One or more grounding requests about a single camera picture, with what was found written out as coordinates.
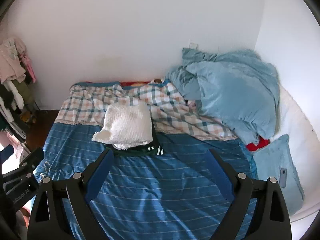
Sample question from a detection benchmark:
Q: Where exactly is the white tweed jacket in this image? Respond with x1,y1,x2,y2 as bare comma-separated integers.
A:
92,103,153,150

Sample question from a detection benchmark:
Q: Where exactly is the clothes pile on rack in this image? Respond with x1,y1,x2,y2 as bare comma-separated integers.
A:
1,37,36,141

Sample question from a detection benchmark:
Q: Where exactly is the grey smartphone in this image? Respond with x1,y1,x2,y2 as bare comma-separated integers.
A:
279,168,287,188

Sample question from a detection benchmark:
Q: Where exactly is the light blue pillow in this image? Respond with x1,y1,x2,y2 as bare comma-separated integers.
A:
253,134,304,216

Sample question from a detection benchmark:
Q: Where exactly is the red cloth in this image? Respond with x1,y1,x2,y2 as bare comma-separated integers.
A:
246,136,270,152

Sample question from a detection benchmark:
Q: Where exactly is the white padded headboard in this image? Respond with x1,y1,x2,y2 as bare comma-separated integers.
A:
272,86,319,222

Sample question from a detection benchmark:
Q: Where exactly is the blue striped bed sheet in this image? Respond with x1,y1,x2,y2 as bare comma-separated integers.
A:
35,121,256,239

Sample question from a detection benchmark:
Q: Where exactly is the plaid checkered blanket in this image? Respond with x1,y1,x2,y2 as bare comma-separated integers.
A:
55,80,237,141

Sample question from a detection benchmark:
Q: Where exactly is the green striped folded garment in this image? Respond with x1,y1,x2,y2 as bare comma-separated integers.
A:
106,119,164,157

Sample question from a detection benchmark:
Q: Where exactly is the light blue duvet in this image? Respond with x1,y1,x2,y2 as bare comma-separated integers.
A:
165,48,280,144

